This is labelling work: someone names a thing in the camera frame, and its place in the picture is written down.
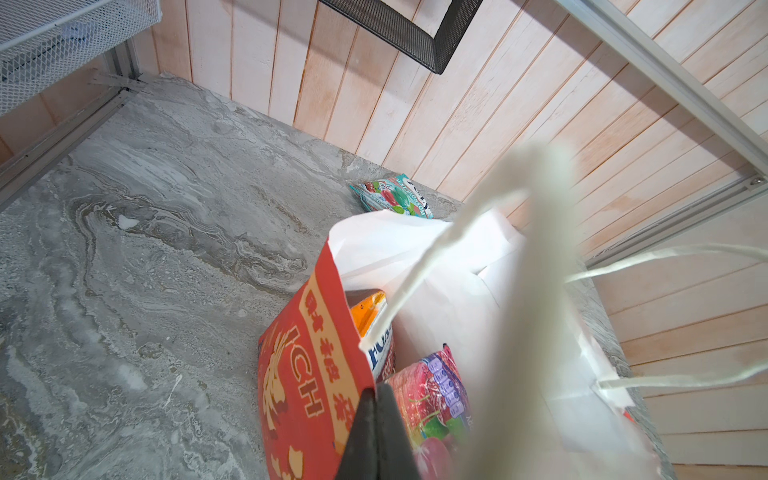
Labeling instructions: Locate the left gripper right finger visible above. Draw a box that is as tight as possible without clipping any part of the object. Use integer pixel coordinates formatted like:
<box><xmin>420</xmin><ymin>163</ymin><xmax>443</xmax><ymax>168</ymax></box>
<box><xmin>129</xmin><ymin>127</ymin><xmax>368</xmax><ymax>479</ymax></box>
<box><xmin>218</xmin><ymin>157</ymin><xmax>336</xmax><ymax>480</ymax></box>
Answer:
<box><xmin>376</xmin><ymin>383</ymin><xmax>420</xmax><ymax>480</ymax></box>

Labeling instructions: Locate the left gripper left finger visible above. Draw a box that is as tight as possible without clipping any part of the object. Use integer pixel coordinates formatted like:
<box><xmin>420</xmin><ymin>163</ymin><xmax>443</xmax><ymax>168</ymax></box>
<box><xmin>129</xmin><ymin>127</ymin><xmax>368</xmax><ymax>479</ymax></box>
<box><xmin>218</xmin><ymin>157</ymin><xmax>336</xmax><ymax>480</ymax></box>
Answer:
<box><xmin>335</xmin><ymin>388</ymin><xmax>378</xmax><ymax>480</ymax></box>

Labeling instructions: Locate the purple berry candy bag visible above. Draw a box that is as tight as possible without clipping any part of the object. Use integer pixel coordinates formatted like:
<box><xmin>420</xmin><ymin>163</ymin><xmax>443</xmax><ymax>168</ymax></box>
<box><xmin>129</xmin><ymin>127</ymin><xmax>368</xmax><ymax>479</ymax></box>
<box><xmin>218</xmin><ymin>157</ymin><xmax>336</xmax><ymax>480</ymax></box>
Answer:
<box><xmin>386</xmin><ymin>345</ymin><xmax>472</xmax><ymax>479</ymax></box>

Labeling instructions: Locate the red paper bag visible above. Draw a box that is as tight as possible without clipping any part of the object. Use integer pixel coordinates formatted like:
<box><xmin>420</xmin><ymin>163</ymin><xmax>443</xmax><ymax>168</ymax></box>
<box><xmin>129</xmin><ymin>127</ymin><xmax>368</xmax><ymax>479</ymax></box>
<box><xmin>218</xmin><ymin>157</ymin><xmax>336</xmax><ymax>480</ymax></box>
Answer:
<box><xmin>258</xmin><ymin>143</ymin><xmax>767</xmax><ymax>479</ymax></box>

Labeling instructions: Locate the teal mint candy bag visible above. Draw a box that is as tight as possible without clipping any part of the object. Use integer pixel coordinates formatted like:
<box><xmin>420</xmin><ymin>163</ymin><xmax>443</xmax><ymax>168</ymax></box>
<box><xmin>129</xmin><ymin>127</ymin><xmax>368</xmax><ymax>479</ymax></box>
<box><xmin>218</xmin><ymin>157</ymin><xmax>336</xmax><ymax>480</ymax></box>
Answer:
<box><xmin>349</xmin><ymin>174</ymin><xmax>434</xmax><ymax>219</ymax></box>

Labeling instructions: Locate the black mesh wall basket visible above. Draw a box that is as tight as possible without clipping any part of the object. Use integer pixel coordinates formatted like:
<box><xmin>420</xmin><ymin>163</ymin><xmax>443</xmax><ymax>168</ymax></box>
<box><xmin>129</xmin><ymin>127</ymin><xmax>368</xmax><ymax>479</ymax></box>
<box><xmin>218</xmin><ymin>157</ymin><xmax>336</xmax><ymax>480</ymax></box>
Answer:
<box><xmin>321</xmin><ymin>0</ymin><xmax>483</xmax><ymax>75</ymax></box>

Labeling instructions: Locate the aluminium frame rail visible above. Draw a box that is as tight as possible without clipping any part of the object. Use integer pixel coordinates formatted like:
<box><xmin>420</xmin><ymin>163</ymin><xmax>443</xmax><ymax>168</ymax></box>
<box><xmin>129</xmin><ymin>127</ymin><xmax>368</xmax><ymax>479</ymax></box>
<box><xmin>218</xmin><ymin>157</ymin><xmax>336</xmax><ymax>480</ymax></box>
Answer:
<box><xmin>560</xmin><ymin>1</ymin><xmax>767</xmax><ymax>268</ymax></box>

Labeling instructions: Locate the white wire mesh shelf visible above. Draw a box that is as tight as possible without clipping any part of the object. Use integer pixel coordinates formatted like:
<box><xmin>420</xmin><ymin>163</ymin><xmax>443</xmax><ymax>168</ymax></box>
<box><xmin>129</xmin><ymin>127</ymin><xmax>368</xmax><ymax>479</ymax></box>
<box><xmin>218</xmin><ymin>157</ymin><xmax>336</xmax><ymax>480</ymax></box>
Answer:
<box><xmin>1</xmin><ymin>0</ymin><xmax>162</xmax><ymax>115</ymax></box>

